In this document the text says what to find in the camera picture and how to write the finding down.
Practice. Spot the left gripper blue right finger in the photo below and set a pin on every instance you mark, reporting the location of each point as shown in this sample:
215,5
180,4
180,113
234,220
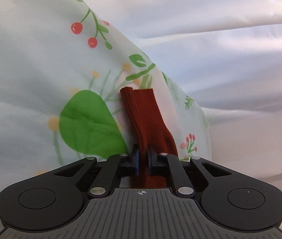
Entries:
171,169

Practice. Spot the white curtain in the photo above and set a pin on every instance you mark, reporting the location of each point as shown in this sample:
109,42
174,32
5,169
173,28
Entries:
226,55

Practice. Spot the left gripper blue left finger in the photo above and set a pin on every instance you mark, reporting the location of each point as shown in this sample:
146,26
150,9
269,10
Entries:
112,171

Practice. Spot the floral white bed sheet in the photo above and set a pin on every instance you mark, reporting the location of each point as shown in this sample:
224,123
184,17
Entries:
61,72

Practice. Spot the red knit cardigan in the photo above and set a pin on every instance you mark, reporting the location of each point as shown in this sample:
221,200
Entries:
150,131

